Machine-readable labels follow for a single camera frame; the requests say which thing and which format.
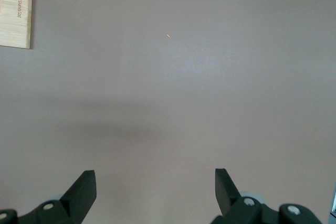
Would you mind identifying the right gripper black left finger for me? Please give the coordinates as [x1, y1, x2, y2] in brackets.
[0, 170, 97, 224]

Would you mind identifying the bamboo cutting board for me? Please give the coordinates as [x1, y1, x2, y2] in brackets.
[0, 0, 34, 50]

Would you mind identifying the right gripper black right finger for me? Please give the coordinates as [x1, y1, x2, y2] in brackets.
[211, 168, 323, 224]

